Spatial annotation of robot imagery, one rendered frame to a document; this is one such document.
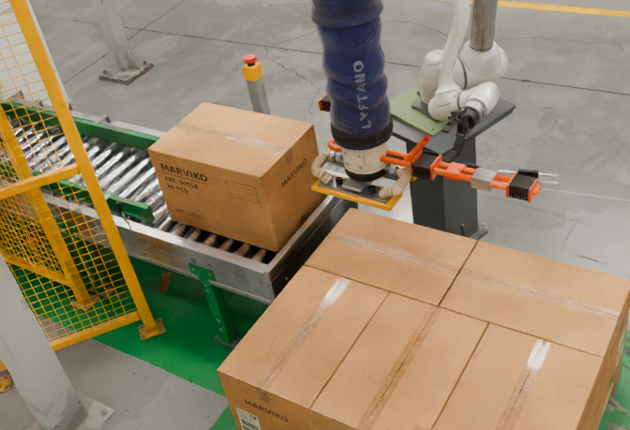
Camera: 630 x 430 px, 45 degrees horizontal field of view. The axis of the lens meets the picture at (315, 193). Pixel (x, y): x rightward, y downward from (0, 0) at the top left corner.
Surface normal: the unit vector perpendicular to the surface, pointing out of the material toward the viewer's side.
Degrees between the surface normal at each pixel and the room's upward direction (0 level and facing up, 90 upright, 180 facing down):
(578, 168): 0
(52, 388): 90
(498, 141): 0
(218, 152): 0
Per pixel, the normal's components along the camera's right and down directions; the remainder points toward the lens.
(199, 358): -0.15, -0.79
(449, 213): 0.63, 0.39
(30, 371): 0.84, 0.22
